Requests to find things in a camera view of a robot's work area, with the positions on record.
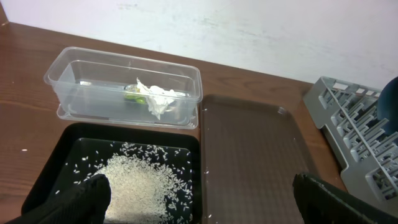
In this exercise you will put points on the brown serving tray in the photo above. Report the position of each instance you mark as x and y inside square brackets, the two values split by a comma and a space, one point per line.
[251, 153]

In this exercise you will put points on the clear plastic waste bin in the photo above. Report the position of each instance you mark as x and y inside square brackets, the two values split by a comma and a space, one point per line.
[89, 86]

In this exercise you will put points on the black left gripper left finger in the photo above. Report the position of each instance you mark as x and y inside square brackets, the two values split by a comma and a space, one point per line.
[83, 203]

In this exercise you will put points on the black rectangular tray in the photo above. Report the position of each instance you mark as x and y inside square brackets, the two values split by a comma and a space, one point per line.
[62, 146]

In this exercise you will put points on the pile of white rice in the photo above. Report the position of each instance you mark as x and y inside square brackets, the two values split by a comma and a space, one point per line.
[149, 183]

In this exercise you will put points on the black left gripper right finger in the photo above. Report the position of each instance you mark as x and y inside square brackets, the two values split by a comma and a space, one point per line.
[320, 202]

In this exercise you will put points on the white tissue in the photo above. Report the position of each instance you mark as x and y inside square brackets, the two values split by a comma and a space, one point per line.
[157, 98]

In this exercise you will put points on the green yellow wrapper scrap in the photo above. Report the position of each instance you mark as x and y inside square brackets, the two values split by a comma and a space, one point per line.
[130, 94]

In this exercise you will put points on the grey dishwasher rack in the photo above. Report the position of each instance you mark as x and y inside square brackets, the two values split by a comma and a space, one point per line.
[347, 114]

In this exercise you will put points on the dark blue plate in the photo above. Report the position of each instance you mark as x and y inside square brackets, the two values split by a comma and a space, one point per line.
[387, 106]

